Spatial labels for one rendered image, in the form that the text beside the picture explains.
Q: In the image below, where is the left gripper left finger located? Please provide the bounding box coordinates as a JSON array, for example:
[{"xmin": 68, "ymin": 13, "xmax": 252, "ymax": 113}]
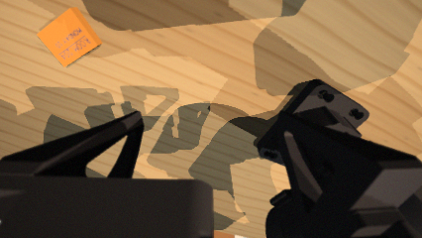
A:
[{"xmin": 0, "ymin": 111, "xmax": 145, "ymax": 179}]

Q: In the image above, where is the orange sticky note pad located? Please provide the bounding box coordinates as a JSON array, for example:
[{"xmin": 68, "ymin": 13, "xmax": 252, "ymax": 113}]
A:
[{"xmin": 37, "ymin": 7, "xmax": 103, "ymax": 66}]

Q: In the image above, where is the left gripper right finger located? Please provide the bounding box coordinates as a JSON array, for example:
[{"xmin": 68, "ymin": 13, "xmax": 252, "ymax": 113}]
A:
[{"xmin": 276, "ymin": 111, "xmax": 422, "ymax": 238}]

